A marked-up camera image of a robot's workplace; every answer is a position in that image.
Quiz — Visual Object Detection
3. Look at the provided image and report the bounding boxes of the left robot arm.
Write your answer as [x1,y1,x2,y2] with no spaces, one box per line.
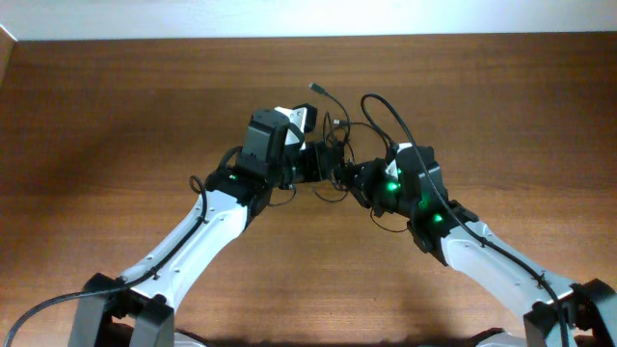
[68,104,340,346]

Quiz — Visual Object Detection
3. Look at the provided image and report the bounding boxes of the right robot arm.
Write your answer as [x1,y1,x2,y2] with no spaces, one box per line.
[335,144,616,346]

